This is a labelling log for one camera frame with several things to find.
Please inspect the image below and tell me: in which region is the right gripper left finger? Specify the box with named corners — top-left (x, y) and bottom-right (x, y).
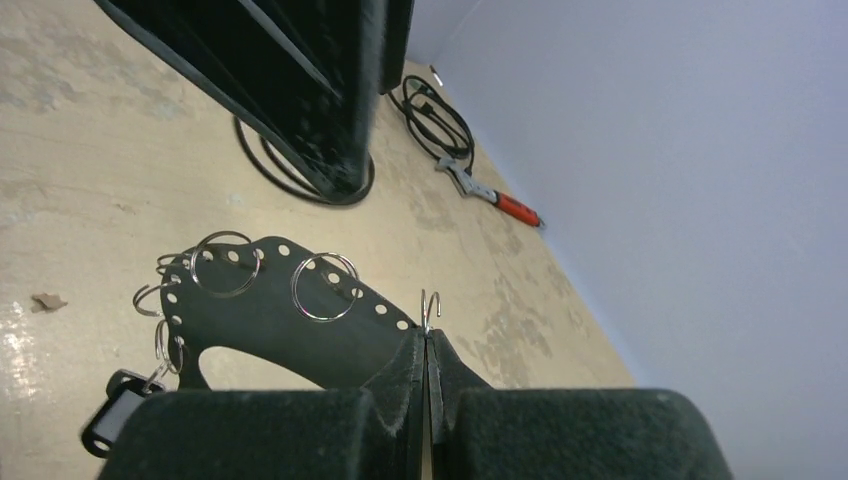
top-left (98, 329), bottom-right (424, 479)

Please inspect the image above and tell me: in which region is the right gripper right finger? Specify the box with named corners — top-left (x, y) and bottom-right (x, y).
top-left (427, 330), bottom-right (733, 479)

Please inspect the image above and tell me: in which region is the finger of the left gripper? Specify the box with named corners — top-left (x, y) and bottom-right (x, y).
top-left (379, 0), bottom-right (415, 94)
top-left (100, 1), bottom-right (387, 204)

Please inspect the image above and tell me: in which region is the black key tag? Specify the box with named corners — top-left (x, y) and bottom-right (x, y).
top-left (80, 369), bottom-right (165, 458)

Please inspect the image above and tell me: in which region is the coiled black cable far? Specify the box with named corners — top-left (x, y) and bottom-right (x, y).
top-left (387, 74), bottom-right (477, 175)

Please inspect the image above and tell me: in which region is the coiled black cable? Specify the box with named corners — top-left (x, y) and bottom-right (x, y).
top-left (231, 115), bottom-right (377, 208)
top-left (387, 74), bottom-right (477, 175)

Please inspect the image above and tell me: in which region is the coiled black cable near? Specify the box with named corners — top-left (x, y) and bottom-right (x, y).
top-left (231, 115), bottom-right (377, 208)

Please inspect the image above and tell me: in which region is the red handled adjustable wrench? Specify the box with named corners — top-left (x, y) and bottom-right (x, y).
top-left (435, 157), bottom-right (545, 229)

